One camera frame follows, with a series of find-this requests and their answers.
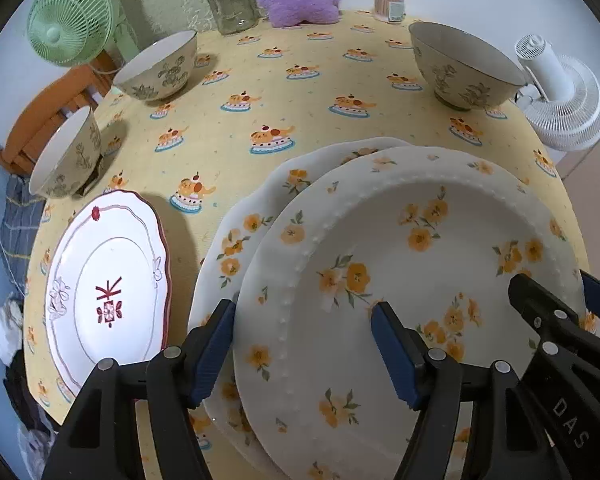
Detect white desk fan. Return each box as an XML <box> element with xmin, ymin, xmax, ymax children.
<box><xmin>514</xmin><ymin>34</ymin><xmax>600</xmax><ymax>151</ymax></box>

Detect red-trimmed white plate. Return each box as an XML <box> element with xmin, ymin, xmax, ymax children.
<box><xmin>44</xmin><ymin>190</ymin><xmax>172</xmax><ymax>401</ymax></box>

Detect scalloped yellow floral plate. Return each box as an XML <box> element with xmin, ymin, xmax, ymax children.
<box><xmin>187</xmin><ymin>136</ymin><xmax>416</xmax><ymax>467</ymax></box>

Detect green desk fan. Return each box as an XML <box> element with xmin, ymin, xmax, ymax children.
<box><xmin>27</xmin><ymin>0</ymin><xmax>141</xmax><ymax>68</ymax></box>

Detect blue plaid bedding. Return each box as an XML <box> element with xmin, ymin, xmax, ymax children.
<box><xmin>0</xmin><ymin>172</ymin><xmax>48</xmax><ymax>263</ymax></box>

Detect beaded-rim yellow floral plate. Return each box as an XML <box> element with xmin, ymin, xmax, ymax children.
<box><xmin>232</xmin><ymin>146</ymin><xmax>581</xmax><ymax>480</ymax></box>

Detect clear plastic bag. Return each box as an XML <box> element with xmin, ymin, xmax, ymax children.
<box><xmin>16</xmin><ymin>422</ymin><xmax>58</xmax><ymax>478</ymax></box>

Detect yellow printed tablecloth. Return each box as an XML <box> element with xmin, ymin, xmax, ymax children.
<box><xmin>22</xmin><ymin>7</ymin><xmax>598</xmax><ymax>480</ymax></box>

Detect cotton swab container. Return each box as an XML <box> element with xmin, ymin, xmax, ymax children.
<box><xmin>373</xmin><ymin>0</ymin><xmax>407</xmax><ymax>24</ymax></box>

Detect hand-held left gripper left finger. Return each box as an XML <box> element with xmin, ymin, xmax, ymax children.
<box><xmin>40</xmin><ymin>299</ymin><xmax>238</xmax><ymax>480</ymax></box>

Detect dark cloth pile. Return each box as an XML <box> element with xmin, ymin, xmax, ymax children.
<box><xmin>4</xmin><ymin>357</ymin><xmax>56</xmax><ymax>433</ymax></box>

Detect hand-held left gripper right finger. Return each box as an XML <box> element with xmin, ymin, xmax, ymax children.
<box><xmin>370</xmin><ymin>301</ymin><xmax>556</xmax><ymax>480</ymax></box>

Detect glass jar with lid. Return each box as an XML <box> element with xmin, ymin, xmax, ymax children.
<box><xmin>202</xmin><ymin>0</ymin><xmax>261</xmax><ymax>36</ymax></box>

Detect floral ceramic bowl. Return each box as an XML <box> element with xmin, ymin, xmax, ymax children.
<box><xmin>112</xmin><ymin>30</ymin><xmax>198</xmax><ymax>102</ymax></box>
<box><xmin>408</xmin><ymin>21</ymin><xmax>528</xmax><ymax>112</ymax></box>
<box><xmin>29</xmin><ymin>106</ymin><xmax>103</xmax><ymax>199</ymax></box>

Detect white crumpled cloth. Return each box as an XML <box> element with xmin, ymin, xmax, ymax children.
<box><xmin>0</xmin><ymin>300</ymin><xmax>27</xmax><ymax>363</ymax></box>

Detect wooden chair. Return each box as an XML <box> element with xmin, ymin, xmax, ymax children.
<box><xmin>0</xmin><ymin>65</ymin><xmax>113</xmax><ymax>176</ymax></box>

